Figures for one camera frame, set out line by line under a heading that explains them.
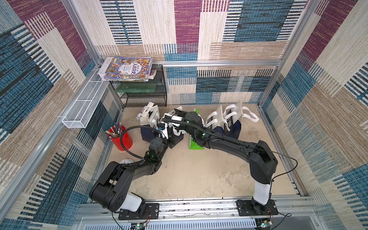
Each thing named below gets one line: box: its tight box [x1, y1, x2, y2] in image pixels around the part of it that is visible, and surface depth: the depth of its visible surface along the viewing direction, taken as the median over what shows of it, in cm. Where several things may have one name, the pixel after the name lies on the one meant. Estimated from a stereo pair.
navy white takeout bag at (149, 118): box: [136, 101, 161, 142], surface depth 83 cm
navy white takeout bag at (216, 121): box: [205, 104, 231, 133], surface depth 86 cm
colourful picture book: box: [103, 57, 153, 81], surface depth 81 cm
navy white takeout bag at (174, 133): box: [159, 106, 186, 149], surface depth 78 cm
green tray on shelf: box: [115, 82, 157, 93], surface depth 101 cm
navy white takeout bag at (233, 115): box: [223, 100, 260, 140], surface depth 89 cm
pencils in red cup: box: [104, 121, 123, 138], surface depth 91 cm
